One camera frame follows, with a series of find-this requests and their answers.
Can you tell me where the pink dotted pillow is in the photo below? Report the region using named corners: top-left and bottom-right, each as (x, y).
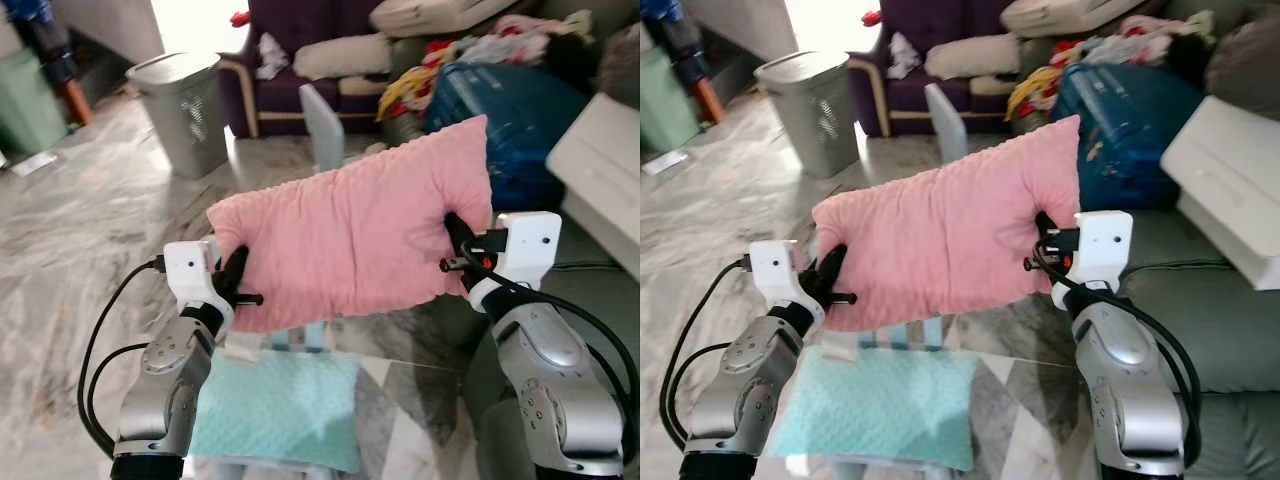
top-left (812, 113), bottom-right (1083, 333)
top-left (205, 113), bottom-right (493, 334)

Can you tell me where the teal dotted pillow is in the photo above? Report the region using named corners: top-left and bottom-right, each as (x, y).
top-left (188, 345), bottom-right (363, 473)
top-left (768, 345), bottom-right (981, 471)

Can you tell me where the grey green leather sofa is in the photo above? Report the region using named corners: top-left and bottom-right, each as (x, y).
top-left (462, 240), bottom-right (641, 480)
top-left (1095, 205), bottom-right (1280, 480)

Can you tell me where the purple fabric sofa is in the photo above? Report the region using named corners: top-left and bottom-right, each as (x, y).
top-left (218, 0), bottom-right (601, 139)
top-left (860, 0), bottom-right (1201, 138)

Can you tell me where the blue suitcase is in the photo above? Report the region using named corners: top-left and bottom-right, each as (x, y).
top-left (425, 62), bottom-right (591, 211)
top-left (1050, 62), bottom-right (1206, 211)

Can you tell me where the white box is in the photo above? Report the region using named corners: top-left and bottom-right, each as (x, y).
top-left (1160, 95), bottom-right (1280, 291)
top-left (547, 95), bottom-right (641, 279)

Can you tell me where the grey plastic laundry basket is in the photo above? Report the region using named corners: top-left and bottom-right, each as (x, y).
top-left (127, 52), bottom-right (229, 179)
top-left (755, 50), bottom-right (861, 179)

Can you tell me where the small white cushion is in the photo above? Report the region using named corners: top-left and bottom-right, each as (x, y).
top-left (925, 35), bottom-right (1021, 81)
top-left (293, 35), bottom-right (391, 81)

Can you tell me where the small white floor paper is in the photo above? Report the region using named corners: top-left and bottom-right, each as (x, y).
top-left (8, 150), bottom-right (58, 178)
top-left (643, 150), bottom-right (691, 177)

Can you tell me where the colourful clothes pile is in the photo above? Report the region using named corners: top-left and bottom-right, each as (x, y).
top-left (378, 12), bottom-right (596, 121)
top-left (1005, 12), bottom-right (1216, 121)

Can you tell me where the white crumpled cloth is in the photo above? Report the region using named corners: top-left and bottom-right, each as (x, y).
top-left (255, 33), bottom-right (291, 81)
top-left (888, 33), bottom-right (921, 81)

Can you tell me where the large cream cushion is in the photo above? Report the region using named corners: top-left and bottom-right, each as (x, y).
top-left (370, 0), bottom-right (521, 39)
top-left (1000, 0), bottom-right (1151, 39)

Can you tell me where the green bag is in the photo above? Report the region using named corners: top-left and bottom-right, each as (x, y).
top-left (640, 45), bottom-right (693, 156)
top-left (0, 48), bottom-right (69, 156)

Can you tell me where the grey fabric cushion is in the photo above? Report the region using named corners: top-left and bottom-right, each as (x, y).
top-left (600, 20), bottom-right (641, 111)
top-left (1205, 15), bottom-right (1280, 121)

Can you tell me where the blue black vacuum cleaner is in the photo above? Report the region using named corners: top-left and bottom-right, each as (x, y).
top-left (0, 0), bottom-right (96, 126)
top-left (640, 0), bottom-right (726, 126)

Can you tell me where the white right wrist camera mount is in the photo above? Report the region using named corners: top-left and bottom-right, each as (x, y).
top-left (1050, 210), bottom-right (1134, 309)
top-left (468, 210), bottom-right (563, 311)

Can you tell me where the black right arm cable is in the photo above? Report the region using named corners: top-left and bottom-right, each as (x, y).
top-left (1025, 250), bottom-right (1201, 471)
top-left (440, 260), bottom-right (641, 441)

